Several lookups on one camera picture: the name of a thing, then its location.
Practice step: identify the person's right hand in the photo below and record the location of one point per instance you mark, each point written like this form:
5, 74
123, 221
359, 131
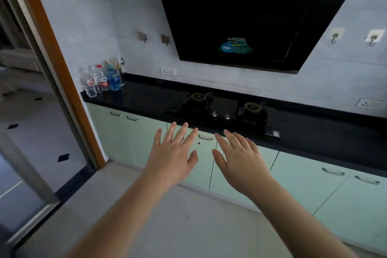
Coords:
245, 170

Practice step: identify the person's left hand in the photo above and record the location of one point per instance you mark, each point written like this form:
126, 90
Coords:
169, 161

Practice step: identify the person's left little finger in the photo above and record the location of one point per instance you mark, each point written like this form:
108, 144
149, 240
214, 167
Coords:
158, 140

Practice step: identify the person's right thumb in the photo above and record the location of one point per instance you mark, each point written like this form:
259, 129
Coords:
219, 158

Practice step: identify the person's right middle finger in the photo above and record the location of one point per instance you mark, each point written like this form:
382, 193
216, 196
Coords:
232, 140

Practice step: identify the person's left middle finger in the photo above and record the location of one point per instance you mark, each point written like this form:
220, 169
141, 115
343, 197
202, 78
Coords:
182, 133

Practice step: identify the person's left thumb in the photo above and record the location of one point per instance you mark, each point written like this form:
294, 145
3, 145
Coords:
193, 157

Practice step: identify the person's right little finger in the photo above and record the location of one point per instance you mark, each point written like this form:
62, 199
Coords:
254, 147

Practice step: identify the person's left forearm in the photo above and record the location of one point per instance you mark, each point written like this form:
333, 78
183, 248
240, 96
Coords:
127, 221

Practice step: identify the person's right forearm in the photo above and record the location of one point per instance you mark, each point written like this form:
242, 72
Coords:
296, 227

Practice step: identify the silver hob knob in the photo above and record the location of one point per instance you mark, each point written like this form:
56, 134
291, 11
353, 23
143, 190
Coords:
227, 117
214, 114

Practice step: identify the small hob label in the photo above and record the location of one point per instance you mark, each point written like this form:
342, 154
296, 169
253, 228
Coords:
276, 134

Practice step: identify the black glass gas hob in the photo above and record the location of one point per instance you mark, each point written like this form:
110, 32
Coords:
223, 106

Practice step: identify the round gas burner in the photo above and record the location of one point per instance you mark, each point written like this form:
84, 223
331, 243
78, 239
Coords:
199, 97
252, 107

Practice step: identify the pale green base cabinets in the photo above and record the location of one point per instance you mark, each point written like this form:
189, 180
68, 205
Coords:
302, 188

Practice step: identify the metal utensil holder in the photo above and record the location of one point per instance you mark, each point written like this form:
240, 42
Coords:
122, 78

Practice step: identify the blue liquid bottle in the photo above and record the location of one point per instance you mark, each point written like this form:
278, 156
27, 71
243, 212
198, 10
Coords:
114, 81

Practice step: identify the dark bottle red cap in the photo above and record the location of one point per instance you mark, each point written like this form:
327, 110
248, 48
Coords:
103, 81

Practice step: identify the metal spoon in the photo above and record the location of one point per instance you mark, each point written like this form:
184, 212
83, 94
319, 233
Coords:
122, 62

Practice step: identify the clear bottle red label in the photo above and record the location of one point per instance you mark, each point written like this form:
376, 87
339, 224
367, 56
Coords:
95, 79
88, 85

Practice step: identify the bundle of wooden chopsticks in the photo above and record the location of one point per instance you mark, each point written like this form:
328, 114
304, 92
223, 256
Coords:
111, 62

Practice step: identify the blue green hood sticker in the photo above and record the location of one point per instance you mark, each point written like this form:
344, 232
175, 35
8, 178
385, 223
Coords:
236, 46

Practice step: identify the black range hood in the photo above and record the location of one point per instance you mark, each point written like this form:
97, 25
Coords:
257, 19

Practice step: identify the metal framed sliding door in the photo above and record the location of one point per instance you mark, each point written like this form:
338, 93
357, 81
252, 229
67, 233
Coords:
27, 161

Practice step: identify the white wide wall socket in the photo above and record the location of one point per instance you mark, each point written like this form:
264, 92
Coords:
168, 71

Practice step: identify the metal wall hook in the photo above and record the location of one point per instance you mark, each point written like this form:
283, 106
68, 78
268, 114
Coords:
165, 39
142, 36

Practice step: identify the white square wall socket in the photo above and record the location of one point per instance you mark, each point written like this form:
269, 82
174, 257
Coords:
367, 103

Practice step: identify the brown wooden door frame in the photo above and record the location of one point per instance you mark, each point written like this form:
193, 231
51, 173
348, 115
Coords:
57, 55

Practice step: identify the white adhesive wall hook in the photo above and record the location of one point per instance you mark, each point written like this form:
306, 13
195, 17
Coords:
336, 34
375, 37

